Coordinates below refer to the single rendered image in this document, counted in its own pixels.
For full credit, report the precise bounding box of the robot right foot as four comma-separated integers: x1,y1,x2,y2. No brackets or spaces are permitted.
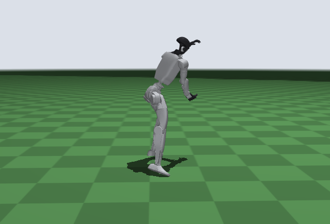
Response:
148,163,170,176

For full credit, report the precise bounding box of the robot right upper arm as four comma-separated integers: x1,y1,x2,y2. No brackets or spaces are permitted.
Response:
177,58,189,85

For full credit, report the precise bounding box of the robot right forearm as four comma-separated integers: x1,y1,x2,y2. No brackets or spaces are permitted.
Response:
181,79,192,99

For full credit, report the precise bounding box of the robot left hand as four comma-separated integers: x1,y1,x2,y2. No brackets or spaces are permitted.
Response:
183,40,200,51

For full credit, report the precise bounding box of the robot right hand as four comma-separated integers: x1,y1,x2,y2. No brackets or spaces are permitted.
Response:
188,93,197,101

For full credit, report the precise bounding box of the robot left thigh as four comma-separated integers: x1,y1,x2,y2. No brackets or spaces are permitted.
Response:
143,96,160,125

